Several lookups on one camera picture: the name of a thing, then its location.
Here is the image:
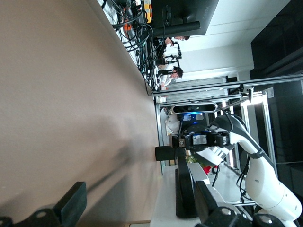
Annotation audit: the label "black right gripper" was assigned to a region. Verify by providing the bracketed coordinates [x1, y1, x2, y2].
[172, 124, 232, 151]

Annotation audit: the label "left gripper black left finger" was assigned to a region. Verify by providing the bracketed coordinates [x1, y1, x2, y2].
[0, 181, 88, 227]

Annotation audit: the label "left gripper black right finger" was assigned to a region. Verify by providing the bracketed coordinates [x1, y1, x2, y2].
[194, 180, 285, 227]

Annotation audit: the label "black cylinder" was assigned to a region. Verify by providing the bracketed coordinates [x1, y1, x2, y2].
[155, 146, 177, 162]

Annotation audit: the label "person in white shirt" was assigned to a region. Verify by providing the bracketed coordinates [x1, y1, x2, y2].
[157, 66, 184, 87]

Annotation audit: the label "black computer monitor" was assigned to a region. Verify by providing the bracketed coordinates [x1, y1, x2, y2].
[151, 0, 220, 38]

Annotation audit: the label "yellow box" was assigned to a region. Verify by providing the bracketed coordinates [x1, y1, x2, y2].
[142, 0, 152, 23]

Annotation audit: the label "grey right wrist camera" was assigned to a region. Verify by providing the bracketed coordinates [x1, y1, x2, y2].
[171, 102, 218, 115]

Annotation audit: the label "aluminium frame post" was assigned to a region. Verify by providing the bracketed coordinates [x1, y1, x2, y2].
[155, 103, 164, 176]

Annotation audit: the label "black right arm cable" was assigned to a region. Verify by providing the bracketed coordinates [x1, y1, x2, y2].
[213, 107, 253, 206]

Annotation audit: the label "long aluminium frame beam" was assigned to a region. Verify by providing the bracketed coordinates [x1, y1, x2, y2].
[152, 74, 303, 97]

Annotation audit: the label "tangled black cables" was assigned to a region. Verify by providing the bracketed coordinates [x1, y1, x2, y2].
[101, 0, 164, 96]

